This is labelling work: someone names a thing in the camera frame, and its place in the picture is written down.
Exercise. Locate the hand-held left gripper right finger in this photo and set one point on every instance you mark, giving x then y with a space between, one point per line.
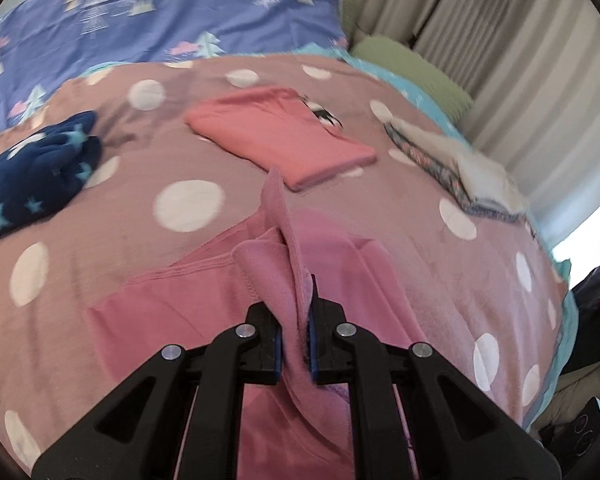
312 360

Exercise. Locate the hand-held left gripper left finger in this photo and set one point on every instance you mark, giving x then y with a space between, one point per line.
277 355

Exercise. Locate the pink garment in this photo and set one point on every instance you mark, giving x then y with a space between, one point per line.
220 300

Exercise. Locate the dark clothes pile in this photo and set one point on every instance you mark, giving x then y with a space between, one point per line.
597 300

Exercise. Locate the mauve polka dot blanket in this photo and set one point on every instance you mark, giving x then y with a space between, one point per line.
380 240

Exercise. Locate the folded salmon garment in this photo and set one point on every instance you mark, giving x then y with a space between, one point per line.
280 130

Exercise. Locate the white patterned garment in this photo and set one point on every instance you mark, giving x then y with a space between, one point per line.
480 175

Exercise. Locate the black box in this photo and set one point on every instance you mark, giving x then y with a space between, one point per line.
580 427

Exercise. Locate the green pillow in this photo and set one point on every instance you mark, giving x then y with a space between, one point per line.
420 75

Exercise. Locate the navy star fleece garment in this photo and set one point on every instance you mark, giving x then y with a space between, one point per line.
30 175

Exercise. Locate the beige curtain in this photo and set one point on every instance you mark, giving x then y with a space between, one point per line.
505 60

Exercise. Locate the blue tree print bedsheet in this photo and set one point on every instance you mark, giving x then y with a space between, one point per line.
180 10

